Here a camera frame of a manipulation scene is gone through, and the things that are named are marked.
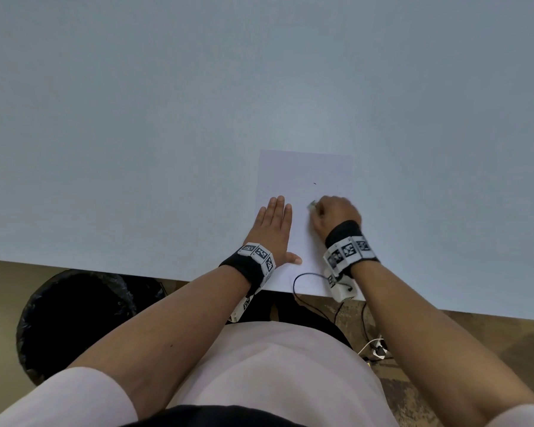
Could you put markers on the person's right forearm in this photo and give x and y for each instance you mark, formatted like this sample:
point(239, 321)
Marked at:
point(418, 337)

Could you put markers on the person's left middle finger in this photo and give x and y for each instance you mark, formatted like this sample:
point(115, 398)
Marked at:
point(281, 208)

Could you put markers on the person's left forearm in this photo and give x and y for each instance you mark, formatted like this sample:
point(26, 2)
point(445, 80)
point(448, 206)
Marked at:
point(169, 333)

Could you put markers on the black wristband with marker cubes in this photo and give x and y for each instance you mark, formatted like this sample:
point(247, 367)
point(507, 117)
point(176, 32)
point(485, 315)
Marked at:
point(253, 260)
point(349, 248)

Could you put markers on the small grey pen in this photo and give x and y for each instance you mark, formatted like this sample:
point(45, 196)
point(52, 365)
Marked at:
point(312, 205)

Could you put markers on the black collar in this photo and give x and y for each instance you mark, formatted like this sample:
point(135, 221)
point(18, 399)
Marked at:
point(213, 417)

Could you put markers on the person's left little finger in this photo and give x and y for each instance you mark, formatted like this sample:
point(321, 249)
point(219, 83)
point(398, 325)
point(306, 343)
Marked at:
point(261, 216)

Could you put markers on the person's right fingers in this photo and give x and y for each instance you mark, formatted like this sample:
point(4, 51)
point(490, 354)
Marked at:
point(327, 204)

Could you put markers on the person's left thumb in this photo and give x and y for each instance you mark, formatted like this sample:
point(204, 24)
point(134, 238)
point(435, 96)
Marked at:
point(293, 259)

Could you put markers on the white sheet of paper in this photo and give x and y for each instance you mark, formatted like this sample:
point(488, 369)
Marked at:
point(305, 177)

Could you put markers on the black trousers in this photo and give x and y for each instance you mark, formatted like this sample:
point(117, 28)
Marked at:
point(293, 313)

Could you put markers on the person's right hand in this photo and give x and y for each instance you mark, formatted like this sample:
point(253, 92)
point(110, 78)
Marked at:
point(336, 217)

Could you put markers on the white shirt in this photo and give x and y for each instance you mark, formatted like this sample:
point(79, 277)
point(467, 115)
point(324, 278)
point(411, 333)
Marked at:
point(271, 373)

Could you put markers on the person's left hand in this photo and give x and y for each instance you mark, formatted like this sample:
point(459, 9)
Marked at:
point(271, 235)

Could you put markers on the black bin with bag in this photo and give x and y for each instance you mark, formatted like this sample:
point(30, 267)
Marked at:
point(71, 320)

